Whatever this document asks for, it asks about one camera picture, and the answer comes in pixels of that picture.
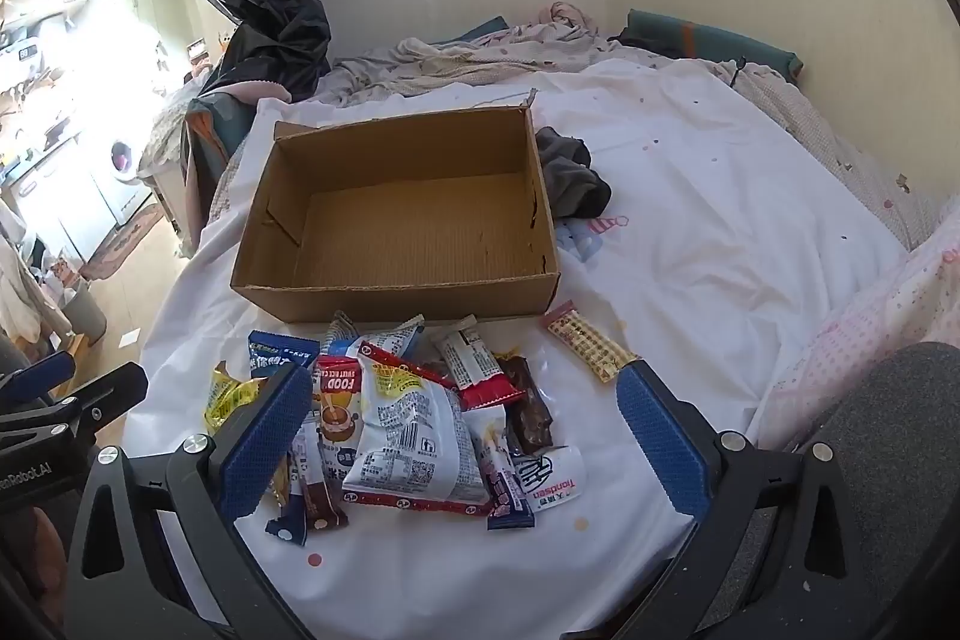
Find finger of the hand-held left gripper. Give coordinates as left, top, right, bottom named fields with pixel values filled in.
left=0, top=351, right=77, bottom=412
left=15, top=362, right=149, bottom=440

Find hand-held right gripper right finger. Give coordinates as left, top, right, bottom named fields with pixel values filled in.
left=616, top=361, right=908, bottom=640

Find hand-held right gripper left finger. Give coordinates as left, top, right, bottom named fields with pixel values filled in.
left=64, top=364, right=316, bottom=640

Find white brown-ended snack packet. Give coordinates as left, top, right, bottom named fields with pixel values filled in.
left=289, top=419, right=351, bottom=534

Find red snack packet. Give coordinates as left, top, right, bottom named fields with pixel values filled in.
left=313, top=355, right=370, bottom=465

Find small dark blue snack packet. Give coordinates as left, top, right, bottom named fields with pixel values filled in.
left=265, top=505, right=310, bottom=548

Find small white sachet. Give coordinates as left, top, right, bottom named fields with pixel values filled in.
left=516, top=445, right=587, bottom=512

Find yellow checkered snack packet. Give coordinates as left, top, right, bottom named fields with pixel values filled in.
left=542, top=301, right=640, bottom=384

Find brown chocolate bar wrapper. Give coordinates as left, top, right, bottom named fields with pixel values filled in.
left=495, top=353, right=557, bottom=452

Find large white red-edged snack packet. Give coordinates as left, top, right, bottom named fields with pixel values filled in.
left=341, top=346, right=494, bottom=516

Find narrow blue white snack packet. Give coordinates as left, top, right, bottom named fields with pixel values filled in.
left=480, top=407, right=536, bottom=532

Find white red-ended snack bar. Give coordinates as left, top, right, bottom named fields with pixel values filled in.
left=437, top=316, right=527, bottom=410

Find brown cardboard box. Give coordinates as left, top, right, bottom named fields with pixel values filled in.
left=229, top=104, right=562, bottom=324

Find grey waste bin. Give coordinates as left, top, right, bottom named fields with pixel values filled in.
left=58, top=286, right=108, bottom=342

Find patterned floor rug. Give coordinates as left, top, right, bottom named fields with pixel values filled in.
left=81, top=203, right=164, bottom=283

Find pink dotted quilt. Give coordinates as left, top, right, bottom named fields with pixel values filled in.
left=720, top=59, right=960, bottom=453

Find white washing machine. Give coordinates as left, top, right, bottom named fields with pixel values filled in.
left=84, top=119, right=155, bottom=229

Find white printed bed sheet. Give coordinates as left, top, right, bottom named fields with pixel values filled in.
left=120, top=51, right=912, bottom=640

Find person's right leg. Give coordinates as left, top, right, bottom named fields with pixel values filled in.
left=724, top=341, right=960, bottom=640

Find dark grey garment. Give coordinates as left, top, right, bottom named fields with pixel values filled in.
left=534, top=126, right=614, bottom=220

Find teal pillow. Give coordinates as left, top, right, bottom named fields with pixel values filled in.
left=609, top=8, right=805, bottom=84

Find crumpled grey bedding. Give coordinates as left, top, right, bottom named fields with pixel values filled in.
left=315, top=0, right=623, bottom=109

